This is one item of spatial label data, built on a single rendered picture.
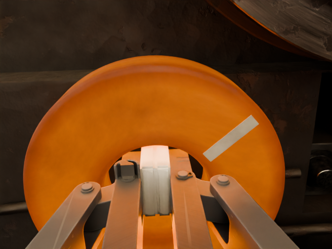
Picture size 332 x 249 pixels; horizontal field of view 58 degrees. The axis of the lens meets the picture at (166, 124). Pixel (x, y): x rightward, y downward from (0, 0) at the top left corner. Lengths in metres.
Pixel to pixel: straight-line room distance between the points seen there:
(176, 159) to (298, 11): 0.12
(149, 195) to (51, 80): 0.20
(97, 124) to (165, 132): 0.04
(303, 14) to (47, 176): 0.18
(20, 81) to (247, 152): 0.24
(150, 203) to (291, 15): 0.15
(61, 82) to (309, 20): 0.22
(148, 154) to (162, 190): 0.02
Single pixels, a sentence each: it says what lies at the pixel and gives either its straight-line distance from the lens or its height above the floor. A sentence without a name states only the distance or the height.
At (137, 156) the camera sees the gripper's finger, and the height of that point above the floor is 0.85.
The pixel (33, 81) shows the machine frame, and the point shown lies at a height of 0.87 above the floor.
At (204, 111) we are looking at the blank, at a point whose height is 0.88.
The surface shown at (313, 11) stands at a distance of 0.22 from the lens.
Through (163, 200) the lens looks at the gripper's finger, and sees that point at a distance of 0.16.
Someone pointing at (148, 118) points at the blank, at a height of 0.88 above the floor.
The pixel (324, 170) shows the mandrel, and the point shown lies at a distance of 0.41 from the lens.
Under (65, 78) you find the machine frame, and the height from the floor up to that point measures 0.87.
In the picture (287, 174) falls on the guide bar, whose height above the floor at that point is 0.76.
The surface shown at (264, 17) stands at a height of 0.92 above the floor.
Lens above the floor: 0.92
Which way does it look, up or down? 19 degrees down
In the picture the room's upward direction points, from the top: 2 degrees counter-clockwise
